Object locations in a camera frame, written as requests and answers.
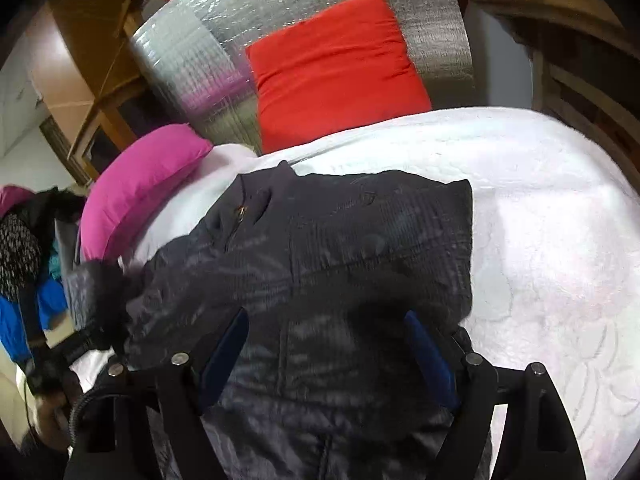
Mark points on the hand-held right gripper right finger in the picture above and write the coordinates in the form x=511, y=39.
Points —
x=430, y=360

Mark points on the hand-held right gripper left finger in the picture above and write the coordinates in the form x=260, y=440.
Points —
x=226, y=345

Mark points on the black jacket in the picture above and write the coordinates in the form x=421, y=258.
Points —
x=325, y=240

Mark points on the grey garment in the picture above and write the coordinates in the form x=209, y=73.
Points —
x=67, y=240

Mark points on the black white speckled garment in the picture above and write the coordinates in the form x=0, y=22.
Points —
x=17, y=260

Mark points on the blue garment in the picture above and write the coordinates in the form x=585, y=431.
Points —
x=15, y=325

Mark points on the black furry garment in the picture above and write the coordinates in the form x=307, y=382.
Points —
x=55, y=205

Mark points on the pink pillow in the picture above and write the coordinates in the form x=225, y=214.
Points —
x=140, y=185

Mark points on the pink garment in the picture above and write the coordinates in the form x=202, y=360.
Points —
x=12, y=201

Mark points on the white textured blanket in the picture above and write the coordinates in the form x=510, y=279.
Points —
x=550, y=210

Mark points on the wooden cabinet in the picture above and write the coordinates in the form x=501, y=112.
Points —
x=80, y=60

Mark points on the red pillow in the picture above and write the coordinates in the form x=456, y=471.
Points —
x=335, y=70

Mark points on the wooden slatted frame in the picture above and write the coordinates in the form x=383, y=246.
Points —
x=585, y=90

